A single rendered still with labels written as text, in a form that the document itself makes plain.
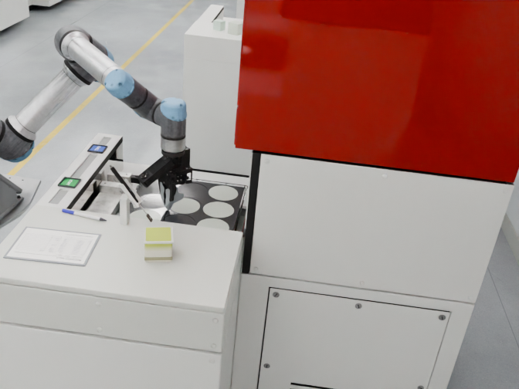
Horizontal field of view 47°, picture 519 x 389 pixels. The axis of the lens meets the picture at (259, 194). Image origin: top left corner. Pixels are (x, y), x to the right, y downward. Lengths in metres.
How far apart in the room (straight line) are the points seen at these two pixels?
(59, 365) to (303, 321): 0.72
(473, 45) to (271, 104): 0.51
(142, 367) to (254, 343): 0.48
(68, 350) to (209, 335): 0.38
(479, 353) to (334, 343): 1.21
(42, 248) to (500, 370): 2.11
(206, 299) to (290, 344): 0.56
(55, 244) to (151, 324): 0.35
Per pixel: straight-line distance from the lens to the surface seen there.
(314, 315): 1.89
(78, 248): 1.66
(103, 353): 1.65
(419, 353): 2.00
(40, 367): 1.76
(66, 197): 1.91
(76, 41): 2.00
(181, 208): 1.96
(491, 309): 3.35
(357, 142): 1.59
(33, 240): 1.71
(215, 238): 1.70
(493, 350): 3.10
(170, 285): 1.52
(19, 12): 7.52
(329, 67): 1.52
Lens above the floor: 1.90
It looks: 29 degrees down
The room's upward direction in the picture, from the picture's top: 6 degrees clockwise
